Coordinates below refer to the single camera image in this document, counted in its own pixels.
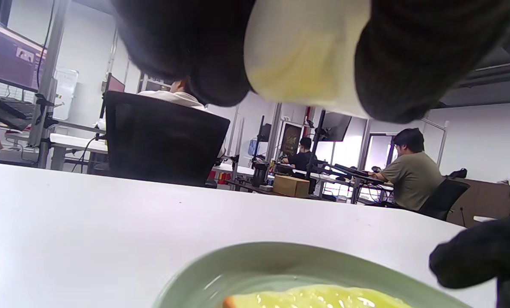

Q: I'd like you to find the black monitor on arm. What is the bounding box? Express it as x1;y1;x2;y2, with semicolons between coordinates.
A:
319;111;353;142

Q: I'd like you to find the aluminium frame pole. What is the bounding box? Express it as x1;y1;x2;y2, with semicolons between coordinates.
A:
28;0;69;169

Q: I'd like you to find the small red screen monitor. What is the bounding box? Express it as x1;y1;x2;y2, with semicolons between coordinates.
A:
105;74;126;94

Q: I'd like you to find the yellow glazed toast slice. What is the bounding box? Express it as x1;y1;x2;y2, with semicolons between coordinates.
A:
223;284;403;308

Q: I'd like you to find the person's right hand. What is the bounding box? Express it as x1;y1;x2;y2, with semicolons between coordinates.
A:
429;214;510;308

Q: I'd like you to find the brown cardboard box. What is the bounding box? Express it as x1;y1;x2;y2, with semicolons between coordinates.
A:
273;175;311;198

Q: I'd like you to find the person's left hand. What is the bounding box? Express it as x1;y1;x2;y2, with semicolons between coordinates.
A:
112;0;510;124

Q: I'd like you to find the black tumbler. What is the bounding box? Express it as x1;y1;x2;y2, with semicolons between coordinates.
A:
252;162;269;187

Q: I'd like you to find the black mesh office chair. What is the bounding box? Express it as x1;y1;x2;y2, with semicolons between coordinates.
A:
103;91;231;187
418;178;471;222

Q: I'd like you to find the white board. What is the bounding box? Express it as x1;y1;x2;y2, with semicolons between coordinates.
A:
52;68;79;121

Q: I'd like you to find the black keyboard tray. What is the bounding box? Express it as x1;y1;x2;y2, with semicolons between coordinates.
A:
0;94;35;131

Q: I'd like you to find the white office desk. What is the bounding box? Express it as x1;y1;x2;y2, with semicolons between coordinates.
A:
50;133;110;172

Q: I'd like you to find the black keyboard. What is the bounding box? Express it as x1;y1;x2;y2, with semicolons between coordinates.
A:
0;98;35;119

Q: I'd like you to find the translucent honey bottle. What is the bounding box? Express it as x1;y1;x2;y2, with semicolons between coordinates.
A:
244;0;371;118

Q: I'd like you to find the pale green plate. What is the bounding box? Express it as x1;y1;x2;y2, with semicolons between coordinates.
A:
152;242;471;308

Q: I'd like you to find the monitor with pink screen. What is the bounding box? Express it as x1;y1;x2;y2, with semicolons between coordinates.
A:
0;17;48;92

